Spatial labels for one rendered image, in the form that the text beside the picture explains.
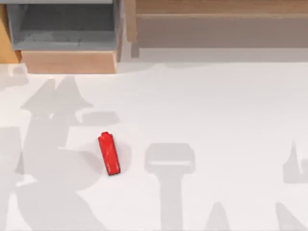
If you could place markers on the red bottle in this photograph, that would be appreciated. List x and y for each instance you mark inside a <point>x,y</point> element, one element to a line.
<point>109,154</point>

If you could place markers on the pale wooden drawer front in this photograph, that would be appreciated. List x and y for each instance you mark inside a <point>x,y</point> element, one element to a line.
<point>68,62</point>

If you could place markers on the wooden cupboard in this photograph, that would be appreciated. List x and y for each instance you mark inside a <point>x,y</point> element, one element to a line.
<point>6,41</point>

